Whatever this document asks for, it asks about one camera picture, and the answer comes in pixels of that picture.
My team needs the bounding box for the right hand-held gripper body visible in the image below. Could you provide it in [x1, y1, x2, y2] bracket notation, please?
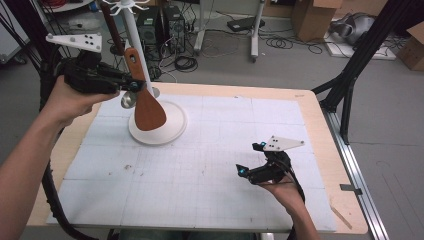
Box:
[249, 135, 305, 185]

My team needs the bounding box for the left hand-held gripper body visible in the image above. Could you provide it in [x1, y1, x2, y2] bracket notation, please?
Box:
[45, 32, 126, 95]

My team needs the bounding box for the wooden rice paddle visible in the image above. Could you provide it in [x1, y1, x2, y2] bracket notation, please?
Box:
[123, 47, 168, 132]

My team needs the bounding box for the steel ladle with brown handle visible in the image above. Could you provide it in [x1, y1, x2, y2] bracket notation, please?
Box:
[99, 2, 138, 110]

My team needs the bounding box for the white utensil rack stand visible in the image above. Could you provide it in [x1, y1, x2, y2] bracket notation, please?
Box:
[99, 0, 188, 146]

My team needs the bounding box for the person's right hand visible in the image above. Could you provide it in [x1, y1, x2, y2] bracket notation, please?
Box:
[258, 175, 307, 215]

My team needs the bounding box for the person's left hand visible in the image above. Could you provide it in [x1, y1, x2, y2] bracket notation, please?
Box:
[41, 75, 121, 129]

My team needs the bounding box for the white grid mat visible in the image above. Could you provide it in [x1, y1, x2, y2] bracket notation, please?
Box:
[46, 91, 338, 233]

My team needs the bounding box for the black computer tower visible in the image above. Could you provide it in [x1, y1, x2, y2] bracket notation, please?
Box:
[162, 4, 186, 54]
[137, 7, 160, 46]

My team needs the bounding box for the round white table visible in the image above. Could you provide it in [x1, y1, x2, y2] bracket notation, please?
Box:
[41, 0, 96, 14]

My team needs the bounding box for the thin wooden stick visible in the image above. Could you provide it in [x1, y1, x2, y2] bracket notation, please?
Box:
[329, 204, 353, 230]

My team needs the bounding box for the black flat case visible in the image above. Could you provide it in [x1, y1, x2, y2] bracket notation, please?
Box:
[227, 15, 266, 33]

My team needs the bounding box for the white floor board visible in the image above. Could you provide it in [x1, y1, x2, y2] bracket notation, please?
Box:
[324, 31, 398, 61]

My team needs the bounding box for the cardboard box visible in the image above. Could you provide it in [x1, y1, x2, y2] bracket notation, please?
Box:
[397, 21, 424, 72]
[291, 0, 344, 43]

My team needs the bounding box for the grey bag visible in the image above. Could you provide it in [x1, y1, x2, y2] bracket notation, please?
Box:
[329, 12, 378, 46]

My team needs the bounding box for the right hand-held gripper black cable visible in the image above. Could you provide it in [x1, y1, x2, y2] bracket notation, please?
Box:
[278, 156, 307, 240]

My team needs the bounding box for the hand-held gripper black cable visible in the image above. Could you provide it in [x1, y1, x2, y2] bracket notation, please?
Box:
[39, 54, 101, 240]
[278, 156, 307, 240]

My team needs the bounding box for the black coiled cable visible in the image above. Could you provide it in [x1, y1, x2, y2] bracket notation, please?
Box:
[173, 54, 199, 73]

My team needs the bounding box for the aluminium rail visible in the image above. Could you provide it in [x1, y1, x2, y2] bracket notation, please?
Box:
[321, 108, 390, 240]

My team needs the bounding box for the black metal bracket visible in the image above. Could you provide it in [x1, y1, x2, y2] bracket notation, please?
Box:
[339, 183, 363, 196]

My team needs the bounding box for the black metal frame strut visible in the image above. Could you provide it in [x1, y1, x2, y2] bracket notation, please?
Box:
[311, 0, 424, 145]
[0, 0, 96, 88]

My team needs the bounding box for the white mobile stand frame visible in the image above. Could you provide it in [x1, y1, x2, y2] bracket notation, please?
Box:
[193, 0, 266, 64]

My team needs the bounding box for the left hand-held gripper black cable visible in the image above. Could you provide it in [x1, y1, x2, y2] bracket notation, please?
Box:
[39, 54, 101, 240]

